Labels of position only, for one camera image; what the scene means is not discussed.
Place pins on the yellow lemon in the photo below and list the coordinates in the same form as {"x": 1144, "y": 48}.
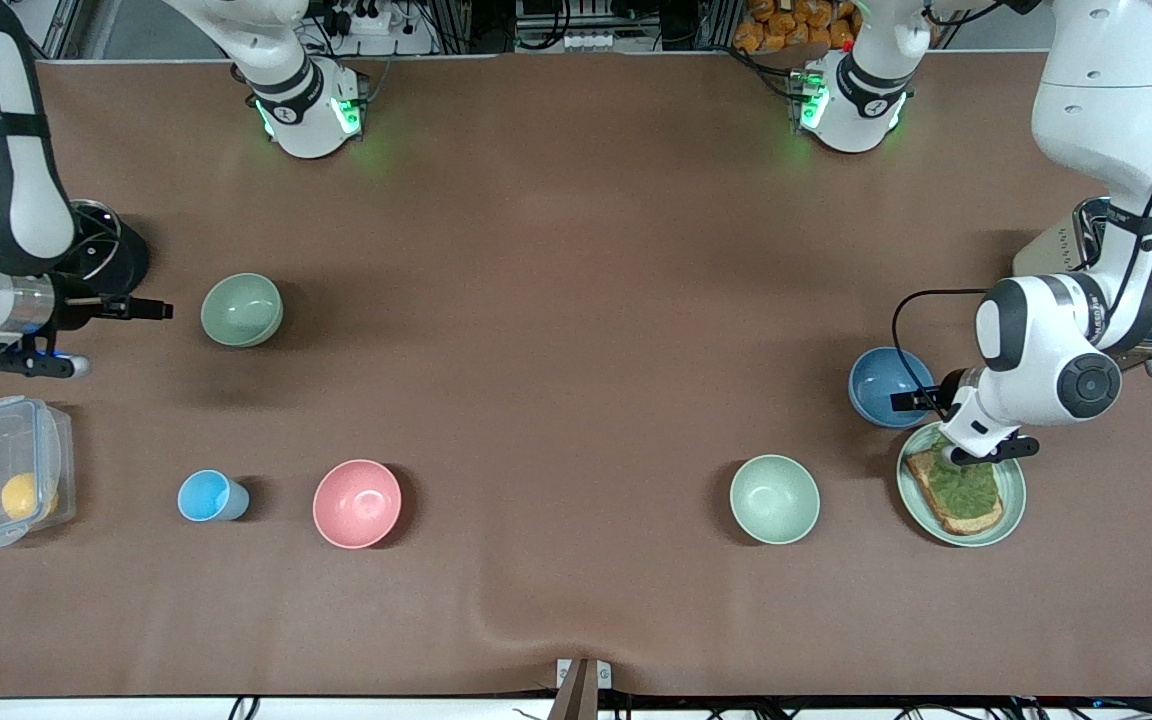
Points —
{"x": 24, "y": 496}

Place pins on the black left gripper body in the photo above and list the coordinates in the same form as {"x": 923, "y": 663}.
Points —
{"x": 953, "y": 388}

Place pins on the light blue cup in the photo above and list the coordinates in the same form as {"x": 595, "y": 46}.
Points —
{"x": 206, "y": 496}

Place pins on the glass lid with blue knob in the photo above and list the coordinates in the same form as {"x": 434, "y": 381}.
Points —
{"x": 96, "y": 245}

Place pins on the aluminium frame rail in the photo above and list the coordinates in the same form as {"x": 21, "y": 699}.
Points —
{"x": 61, "y": 30}

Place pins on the brown table mat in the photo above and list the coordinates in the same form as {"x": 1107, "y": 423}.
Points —
{"x": 576, "y": 250}

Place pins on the dark slanted pole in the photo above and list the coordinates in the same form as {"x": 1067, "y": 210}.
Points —
{"x": 571, "y": 700}

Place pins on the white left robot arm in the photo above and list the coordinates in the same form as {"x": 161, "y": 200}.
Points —
{"x": 1096, "y": 100}

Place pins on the toasted bread slice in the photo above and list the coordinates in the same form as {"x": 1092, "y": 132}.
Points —
{"x": 926, "y": 485}

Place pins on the metal mounting bracket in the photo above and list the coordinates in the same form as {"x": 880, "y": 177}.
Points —
{"x": 601, "y": 675}

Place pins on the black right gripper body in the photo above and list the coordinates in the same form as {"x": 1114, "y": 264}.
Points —
{"x": 84, "y": 307}

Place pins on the pale green bowl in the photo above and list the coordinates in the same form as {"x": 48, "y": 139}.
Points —
{"x": 241, "y": 310}
{"x": 774, "y": 499}

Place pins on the pale green plate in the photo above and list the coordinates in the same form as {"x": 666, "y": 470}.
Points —
{"x": 1011, "y": 500}

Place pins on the blue bowl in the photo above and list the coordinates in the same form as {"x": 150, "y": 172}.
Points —
{"x": 876, "y": 385}

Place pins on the pink bowl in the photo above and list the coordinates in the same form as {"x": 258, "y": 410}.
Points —
{"x": 357, "y": 503}

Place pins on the bag of orange buns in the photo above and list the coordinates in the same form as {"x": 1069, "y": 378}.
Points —
{"x": 796, "y": 25}

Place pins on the green lettuce leaf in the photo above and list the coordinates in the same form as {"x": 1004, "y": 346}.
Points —
{"x": 971, "y": 490}

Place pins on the beige chrome toaster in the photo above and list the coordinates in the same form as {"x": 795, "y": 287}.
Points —
{"x": 1036, "y": 262}

